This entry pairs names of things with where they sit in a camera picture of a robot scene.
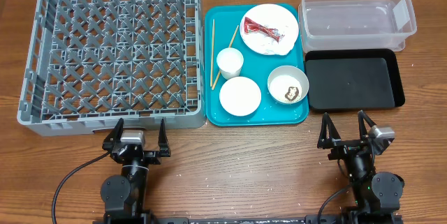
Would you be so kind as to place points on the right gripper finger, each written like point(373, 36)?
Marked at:
point(363, 119)
point(329, 136)

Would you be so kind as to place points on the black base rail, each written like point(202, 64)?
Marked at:
point(310, 219)

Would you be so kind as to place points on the wooden chopstick right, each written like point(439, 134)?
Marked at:
point(231, 43)

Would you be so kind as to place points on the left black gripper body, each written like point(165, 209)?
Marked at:
point(151, 156)

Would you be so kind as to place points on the small white round plate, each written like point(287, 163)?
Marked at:
point(240, 96)

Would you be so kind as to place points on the red snack wrapper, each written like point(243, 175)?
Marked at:
point(251, 26)

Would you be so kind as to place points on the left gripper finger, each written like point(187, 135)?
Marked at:
point(114, 136)
point(163, 144)

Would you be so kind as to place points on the large white round plate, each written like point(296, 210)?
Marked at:
point(271, 16)

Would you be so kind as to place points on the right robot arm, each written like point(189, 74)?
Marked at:
point(377, 194)

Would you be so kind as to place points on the grey plastic dishwasher rack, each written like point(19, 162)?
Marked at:
point(93, 62)

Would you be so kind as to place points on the white plastic cup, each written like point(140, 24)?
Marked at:
point(230, 62)

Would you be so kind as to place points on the black rectangular tray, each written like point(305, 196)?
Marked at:
point(341, 80)

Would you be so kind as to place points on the rice and brown food scrap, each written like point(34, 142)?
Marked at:
point(286, 89)

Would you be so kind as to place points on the clear plastic waste bin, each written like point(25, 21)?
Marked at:
point(356, 24)

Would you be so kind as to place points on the teal plastic serving tray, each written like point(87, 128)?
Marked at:
point(256, 67)

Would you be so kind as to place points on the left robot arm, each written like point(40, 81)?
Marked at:
point(124, 194)

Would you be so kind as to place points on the grey bowl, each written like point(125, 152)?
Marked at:
point(294, 72)

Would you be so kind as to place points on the white paper napkin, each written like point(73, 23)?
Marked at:
point(270, 46)

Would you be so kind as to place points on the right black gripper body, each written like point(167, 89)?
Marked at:
point(348, 144)

